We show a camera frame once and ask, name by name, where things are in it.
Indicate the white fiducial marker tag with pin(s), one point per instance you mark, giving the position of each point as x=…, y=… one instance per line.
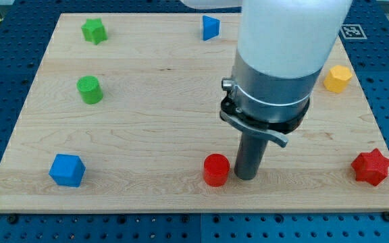
x=352, y=32

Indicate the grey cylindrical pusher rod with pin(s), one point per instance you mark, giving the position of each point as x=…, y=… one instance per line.
x=249, y=156

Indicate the yellow hexagon block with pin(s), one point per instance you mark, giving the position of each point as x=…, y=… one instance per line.
x=338, y=78

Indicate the blue cube block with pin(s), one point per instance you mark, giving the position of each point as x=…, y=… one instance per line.
x=67, y=170

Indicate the green star block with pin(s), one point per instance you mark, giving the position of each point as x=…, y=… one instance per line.
x=94, y=31

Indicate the wooden board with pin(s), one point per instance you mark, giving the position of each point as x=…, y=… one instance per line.
x=144, y=144

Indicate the blue triangle block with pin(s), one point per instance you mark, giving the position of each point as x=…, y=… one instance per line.
x=211, y=27

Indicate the red cylinder block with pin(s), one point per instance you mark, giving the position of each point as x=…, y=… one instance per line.
x=216, y=168

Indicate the red star block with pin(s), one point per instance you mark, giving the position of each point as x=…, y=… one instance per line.
x=371, y=167

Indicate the silver clamp flange mount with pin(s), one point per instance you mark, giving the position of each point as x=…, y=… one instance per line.
x=263, y=106

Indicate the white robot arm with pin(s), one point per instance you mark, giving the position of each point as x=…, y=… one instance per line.
x=281, y=49

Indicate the green cylinder block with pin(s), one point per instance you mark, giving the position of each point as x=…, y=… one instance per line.
x=89, y=89

